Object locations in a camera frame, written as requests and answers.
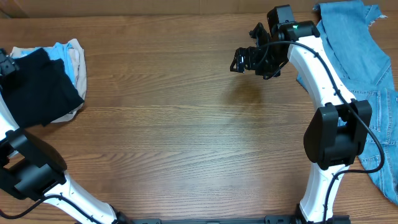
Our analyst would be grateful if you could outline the black t-shirt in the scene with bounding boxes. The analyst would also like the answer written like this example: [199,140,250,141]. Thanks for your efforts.
[1,49,84,128]

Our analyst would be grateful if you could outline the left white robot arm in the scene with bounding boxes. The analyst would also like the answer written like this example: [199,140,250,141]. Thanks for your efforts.
[1,49,131,223]

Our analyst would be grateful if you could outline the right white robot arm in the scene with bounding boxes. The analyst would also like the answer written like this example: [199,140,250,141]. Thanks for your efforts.
[230,5,372,223]

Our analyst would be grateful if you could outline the folded light blue garment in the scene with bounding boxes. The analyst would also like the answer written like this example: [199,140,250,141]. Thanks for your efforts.
[14,42,75,88]

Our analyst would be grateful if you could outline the folded beige garment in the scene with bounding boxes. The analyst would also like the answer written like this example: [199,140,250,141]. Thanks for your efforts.
[11,39,87,123]

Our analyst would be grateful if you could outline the blue denim jeans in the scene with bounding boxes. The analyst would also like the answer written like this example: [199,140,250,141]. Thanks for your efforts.
[314,1,397,203]

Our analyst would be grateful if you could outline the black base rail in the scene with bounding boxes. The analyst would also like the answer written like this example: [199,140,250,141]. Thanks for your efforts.
[74,214,352,224]

